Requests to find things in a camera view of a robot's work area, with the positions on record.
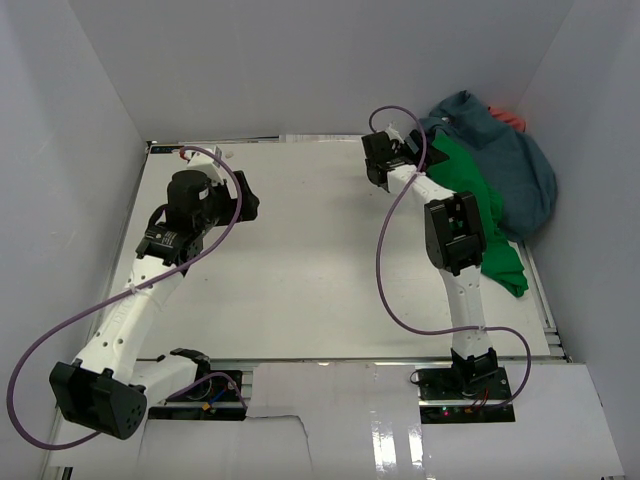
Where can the black label sticker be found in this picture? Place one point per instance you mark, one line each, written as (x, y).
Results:
(158, 149)

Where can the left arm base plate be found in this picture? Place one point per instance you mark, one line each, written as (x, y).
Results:
(214, 400)

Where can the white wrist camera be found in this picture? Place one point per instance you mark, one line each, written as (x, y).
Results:
(197, 161)
(394, 135)

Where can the aluminium table frame rail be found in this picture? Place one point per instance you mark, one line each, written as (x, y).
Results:
(557, 352)

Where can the white printed label strip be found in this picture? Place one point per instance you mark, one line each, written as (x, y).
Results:
(318, 138)

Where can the white paper sheet front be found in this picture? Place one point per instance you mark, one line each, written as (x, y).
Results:
(361, 421)

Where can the blue-grey t shirt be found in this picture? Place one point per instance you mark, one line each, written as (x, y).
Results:
(510, 161)

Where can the coral red t shirt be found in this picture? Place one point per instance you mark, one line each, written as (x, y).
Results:
(514, 121)

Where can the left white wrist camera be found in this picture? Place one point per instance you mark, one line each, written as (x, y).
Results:
(197, 161)

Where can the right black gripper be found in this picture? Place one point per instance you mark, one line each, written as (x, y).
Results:
(403, 148)

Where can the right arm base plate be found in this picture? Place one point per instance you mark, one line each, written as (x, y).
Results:
(444, 400)

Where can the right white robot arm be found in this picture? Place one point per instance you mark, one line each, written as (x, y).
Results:
(455, 243)

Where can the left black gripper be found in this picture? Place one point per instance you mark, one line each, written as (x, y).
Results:
(231, 203)

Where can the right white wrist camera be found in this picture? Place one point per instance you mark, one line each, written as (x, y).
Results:
(394, 135)

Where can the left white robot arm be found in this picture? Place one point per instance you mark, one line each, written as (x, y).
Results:
(97, 390)

